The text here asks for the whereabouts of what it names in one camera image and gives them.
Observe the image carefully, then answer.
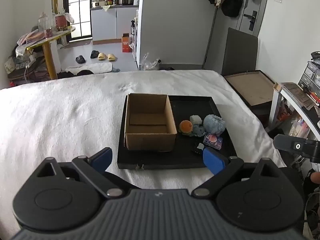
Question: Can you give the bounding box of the dark cloth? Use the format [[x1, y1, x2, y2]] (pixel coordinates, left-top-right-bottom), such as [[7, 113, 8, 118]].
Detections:
[[57, 70, 94, 79]]

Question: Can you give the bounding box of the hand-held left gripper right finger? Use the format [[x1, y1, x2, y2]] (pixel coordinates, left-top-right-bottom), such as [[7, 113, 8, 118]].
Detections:
[[191, 147, 284, 198]]

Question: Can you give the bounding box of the blue-grey cloth toy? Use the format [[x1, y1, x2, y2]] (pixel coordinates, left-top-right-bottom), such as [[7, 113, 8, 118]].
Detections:
[[192, 124, 207, 137]]

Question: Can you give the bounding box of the black tray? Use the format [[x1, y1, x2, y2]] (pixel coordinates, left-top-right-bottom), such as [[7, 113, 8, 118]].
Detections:
[[117, 94, 238, 170]]

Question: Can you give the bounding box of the clear glass jar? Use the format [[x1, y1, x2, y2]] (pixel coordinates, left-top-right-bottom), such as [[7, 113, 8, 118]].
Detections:
[[37, 12, 49, 32]]

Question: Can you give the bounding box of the white kitchen cabinet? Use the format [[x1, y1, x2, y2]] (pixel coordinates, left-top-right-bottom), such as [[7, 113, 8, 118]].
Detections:
[[90, 5, 139, 45]]

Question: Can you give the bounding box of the brown cardboard box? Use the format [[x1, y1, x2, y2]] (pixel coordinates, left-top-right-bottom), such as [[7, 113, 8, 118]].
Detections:
[[124, 93, 177, 152]]

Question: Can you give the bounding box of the grey drawer organizer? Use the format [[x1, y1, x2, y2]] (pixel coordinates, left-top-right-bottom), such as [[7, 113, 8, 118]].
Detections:
[[299, 60, 320, 98]]

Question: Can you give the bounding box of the white floor mat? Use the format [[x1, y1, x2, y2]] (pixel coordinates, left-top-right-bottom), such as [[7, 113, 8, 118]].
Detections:
[[65, 62, 113, 74]]

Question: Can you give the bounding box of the black door lock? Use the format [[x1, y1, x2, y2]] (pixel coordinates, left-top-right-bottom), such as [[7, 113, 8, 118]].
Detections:
[[244, 10, 258, 32]]

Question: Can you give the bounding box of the clear plastic bag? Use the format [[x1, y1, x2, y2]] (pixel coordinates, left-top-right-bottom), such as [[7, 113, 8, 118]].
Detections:
[[141, 53, 161, 71]]

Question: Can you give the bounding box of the black framed brown board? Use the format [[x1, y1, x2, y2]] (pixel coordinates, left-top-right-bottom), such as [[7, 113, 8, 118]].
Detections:
[[223, 70, 275, 109]]

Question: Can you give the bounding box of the orange plush toy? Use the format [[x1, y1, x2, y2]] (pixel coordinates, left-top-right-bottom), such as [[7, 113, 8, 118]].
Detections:
[[179, 120, 193, 135]]

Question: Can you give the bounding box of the small black item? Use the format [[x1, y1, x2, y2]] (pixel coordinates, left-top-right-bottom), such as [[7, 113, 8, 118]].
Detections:
[[192, 143, 206, 155]]

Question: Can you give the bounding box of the dark grey board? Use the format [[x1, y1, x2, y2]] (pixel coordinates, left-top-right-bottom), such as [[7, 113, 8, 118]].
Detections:
[[221, 27, 258, 77]]

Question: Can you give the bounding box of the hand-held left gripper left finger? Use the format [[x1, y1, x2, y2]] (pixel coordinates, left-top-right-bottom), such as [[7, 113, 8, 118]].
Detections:
[[35, 147, 127, 198]]

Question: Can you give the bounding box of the pile of pink packets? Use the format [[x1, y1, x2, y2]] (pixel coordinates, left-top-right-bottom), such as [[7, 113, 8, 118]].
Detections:
[[17, 29, 47, 46]]

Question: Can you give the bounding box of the yellow round table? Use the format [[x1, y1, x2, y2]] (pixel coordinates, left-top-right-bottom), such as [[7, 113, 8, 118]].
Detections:
[[26, 26, 76, 80]]

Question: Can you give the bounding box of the red tin canister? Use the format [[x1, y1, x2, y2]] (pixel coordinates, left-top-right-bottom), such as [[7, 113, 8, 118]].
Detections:
[[55, 14, 68, 31]]

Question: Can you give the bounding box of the black framed glass door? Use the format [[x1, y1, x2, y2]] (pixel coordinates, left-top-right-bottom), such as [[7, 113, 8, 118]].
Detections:
[[65, 0, 92, 42]]

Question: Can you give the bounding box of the white desk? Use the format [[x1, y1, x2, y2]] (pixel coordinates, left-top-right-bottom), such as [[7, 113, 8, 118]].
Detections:
[[269, 82, 320, 135]]

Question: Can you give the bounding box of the blue fuzzy plush toy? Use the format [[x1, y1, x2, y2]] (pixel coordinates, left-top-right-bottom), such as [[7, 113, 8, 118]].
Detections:
[[203, 114, 226, 133]]

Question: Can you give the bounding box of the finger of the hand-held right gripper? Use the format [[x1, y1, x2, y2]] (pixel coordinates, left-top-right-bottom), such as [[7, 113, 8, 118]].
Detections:
[[273, 134, 320, 163]]

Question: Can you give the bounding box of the orange carton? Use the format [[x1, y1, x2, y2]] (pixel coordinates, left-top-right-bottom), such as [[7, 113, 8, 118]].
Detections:
[[121, 33, 133, 53]]

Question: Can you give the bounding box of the pink purple packet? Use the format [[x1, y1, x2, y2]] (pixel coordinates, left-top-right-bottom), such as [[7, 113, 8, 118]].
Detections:
[[203, 132, 223, 151]]

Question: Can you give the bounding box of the pile of clothes and bags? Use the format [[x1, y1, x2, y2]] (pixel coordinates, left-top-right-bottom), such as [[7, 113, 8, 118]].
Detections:
[[4, 45, 50, 83]]

